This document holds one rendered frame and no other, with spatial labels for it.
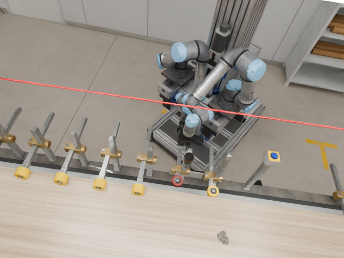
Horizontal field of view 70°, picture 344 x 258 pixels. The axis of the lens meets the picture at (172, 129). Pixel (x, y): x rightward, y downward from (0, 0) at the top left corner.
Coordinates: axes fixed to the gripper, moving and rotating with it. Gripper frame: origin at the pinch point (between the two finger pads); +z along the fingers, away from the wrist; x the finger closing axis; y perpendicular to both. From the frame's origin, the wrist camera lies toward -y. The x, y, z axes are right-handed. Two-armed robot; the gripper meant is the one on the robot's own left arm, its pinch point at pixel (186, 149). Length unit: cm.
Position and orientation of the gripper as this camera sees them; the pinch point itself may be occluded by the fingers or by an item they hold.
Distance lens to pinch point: 171.8
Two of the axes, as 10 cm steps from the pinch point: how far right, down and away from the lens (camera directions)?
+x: -1.2, 8.1, -5.8
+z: -1.2, 5.7, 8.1
